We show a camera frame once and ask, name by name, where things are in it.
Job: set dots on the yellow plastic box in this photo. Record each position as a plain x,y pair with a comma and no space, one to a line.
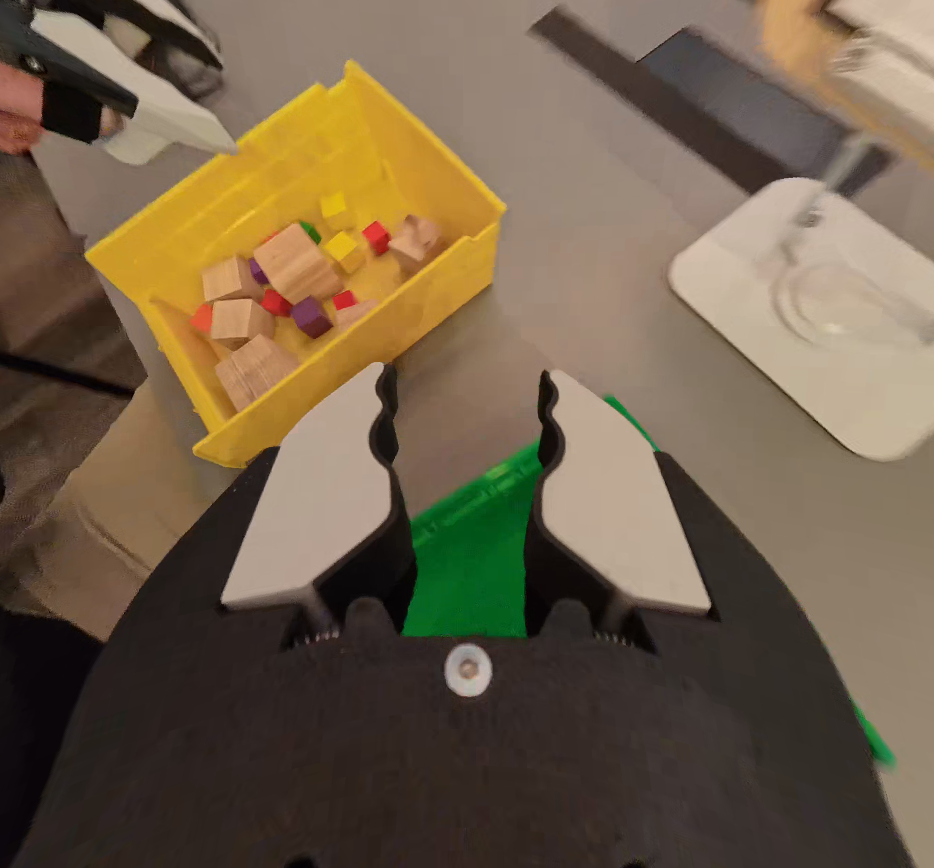
408,153

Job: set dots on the green plastic box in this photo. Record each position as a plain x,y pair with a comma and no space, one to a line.
467,561

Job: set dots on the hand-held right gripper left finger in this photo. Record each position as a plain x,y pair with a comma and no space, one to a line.
321,503

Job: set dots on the instruction sheet on wooden stand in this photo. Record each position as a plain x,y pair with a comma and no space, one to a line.
730,284

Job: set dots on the pile of coloured wooden cubes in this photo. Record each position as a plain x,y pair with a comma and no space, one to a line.
292,262

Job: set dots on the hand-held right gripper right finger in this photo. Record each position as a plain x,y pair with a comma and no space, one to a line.
620,510

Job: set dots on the person's left hand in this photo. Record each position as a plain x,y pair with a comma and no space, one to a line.
18,109

